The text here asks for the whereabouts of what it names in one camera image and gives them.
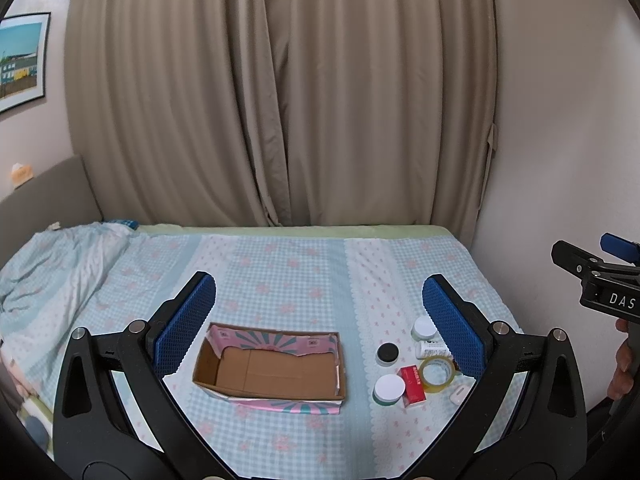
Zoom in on white supplement bottle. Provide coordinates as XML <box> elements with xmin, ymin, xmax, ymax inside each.
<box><xmin>416</xmin><ymin>340</ymin><xmax>452</xmax><ymax>360</ymax></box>

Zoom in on white lid green jar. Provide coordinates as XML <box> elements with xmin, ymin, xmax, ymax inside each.
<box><xmin>372</xmin><ymin>374</ymin><xmax>406</xmax><ymax>406</ymax></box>

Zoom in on person right hand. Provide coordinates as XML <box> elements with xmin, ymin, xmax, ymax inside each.
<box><xmin>608</xmin><ymin>340</ymin><xmax>634</xmax><ymax>401</ymax></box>

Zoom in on small white object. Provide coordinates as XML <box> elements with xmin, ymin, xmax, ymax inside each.
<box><xmin>449</xmin><ymin>385</ymin><xmax>472</xmax><ymax>406</ymax></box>

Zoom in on yellow tape roll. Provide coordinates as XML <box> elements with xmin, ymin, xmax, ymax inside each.
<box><xmin>418</xmin><ymin>356</ymin><xmax>457</xmax><ymax>393</ymax></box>

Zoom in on red small box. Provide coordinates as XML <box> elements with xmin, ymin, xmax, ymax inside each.
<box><xmin>398</xmin><ymin>365</ymin><xmax>426</xmax><ymax>408</ymax></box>

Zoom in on checkered floral bedsheet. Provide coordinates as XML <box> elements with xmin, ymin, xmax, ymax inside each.
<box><xmin>52</xmin><ymin>224</ymin><xmax>513</xmax><ymax>479</ymax></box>

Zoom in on crumpled light blue blanket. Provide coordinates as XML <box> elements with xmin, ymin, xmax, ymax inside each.
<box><xmin>1</xmin><ymin>222</ymin><xmax>134</xmax><ymax>375</ymax></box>

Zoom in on black lid small jar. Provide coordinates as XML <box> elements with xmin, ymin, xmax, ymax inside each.
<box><xmin>375</xmin><ymin>341</ymin><xmax>399</xmax><ymax>366</ymax></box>

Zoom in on open cardboard box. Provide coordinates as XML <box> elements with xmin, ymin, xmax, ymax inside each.
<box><xmin>192</xmin><ymin>323</ymin><xmax>346</xmax><ymax>415</ymax></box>

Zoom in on grey sofa headboard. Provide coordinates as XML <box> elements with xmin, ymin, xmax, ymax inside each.
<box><xmin>1</xmin><ymin>155</ymin><xmax>103</xmax><ymax>266</ymax></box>

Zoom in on orange plush toy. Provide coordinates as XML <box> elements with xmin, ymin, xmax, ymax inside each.
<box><xmin>11</xmin><ymin>162</ymin><xmax>34</xmax><ymax>190</ymax></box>

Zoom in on beige curtain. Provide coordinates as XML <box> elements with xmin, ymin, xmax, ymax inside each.
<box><xmin>64</xmin><ymin>0</ymin><xmax>498</xmax><ymax>244</ymax></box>

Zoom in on framed picture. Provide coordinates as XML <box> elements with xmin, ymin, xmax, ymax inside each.
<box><xmin>0</xmin><ymin>12</ymin><xmax>51</xmax><ymax>113</ymax></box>

